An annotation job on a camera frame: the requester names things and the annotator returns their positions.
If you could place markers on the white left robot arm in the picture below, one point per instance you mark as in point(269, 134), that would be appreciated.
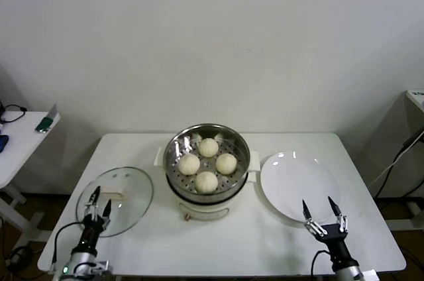
point(79, 258)

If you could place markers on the blue object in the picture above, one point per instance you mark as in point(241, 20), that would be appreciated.
point(2, 143)

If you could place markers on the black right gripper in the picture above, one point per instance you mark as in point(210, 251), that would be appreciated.
point(336, 238)

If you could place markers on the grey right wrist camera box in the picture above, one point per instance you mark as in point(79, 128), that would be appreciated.
point(368, 275)

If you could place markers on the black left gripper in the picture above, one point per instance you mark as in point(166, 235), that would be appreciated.
point(91, 231)

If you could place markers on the white side table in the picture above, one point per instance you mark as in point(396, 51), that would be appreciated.
point(23, 148)

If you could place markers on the green circuit board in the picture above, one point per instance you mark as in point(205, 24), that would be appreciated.
point(43, 124)

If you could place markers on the white round plate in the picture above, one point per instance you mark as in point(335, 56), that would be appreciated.
point(291, 181)

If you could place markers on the white cabinet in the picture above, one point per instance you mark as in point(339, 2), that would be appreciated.
point(415, 97)

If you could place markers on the white metal frame foot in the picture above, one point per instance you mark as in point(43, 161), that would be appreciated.
point(415, 209)

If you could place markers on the perforated steel steamer basket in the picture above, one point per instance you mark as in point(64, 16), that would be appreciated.
point(175, 148)

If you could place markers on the white steamed baozi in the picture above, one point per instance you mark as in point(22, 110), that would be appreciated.
point(208, 147)
point(206, 182)
point(226, 163)
point(189, 164)

